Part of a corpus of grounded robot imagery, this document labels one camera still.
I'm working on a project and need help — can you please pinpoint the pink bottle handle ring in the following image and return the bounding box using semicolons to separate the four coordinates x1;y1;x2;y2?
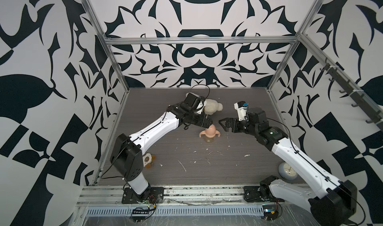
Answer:
199;129;221;138

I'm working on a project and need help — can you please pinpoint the clear baby bottle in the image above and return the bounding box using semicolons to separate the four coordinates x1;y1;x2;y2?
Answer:
204;136;215;143

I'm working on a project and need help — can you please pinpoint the pink bottle cap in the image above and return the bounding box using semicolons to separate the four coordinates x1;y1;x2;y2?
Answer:
205;124;216;138

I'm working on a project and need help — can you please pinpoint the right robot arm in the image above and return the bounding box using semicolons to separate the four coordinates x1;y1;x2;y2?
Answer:
219;107;360;226

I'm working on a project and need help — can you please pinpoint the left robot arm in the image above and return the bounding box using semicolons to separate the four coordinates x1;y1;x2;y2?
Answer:
110;93;213;201

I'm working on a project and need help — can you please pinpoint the white plush dog toy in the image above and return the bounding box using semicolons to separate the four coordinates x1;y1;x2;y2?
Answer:
184;92;223;115

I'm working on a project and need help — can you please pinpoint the grey alarm clock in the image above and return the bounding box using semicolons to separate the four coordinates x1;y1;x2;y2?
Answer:
278;162;298;181

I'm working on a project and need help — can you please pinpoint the brown white small toy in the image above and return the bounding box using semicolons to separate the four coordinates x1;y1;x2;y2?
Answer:
143;153;156;168

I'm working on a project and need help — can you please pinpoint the right electronics board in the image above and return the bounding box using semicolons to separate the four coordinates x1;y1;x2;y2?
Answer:
261;204;283;222

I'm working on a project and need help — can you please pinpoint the electronics board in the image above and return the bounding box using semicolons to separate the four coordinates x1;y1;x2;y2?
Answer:
130;207;156;223
261;204;283;222

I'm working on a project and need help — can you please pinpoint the left electronics board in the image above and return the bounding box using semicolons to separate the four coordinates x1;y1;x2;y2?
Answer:
130;207;156;223

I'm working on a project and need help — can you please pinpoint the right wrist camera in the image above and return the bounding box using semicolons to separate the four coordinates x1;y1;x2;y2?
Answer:
234;101;248;121

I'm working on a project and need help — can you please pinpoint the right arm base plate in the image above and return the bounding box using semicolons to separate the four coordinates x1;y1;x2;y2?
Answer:
243;186;285;203

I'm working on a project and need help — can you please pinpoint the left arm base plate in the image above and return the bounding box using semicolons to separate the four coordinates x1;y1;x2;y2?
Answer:
122;186;165;204

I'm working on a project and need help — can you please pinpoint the black wall hook rail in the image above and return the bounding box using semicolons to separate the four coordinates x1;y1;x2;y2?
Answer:
321;57;383;131

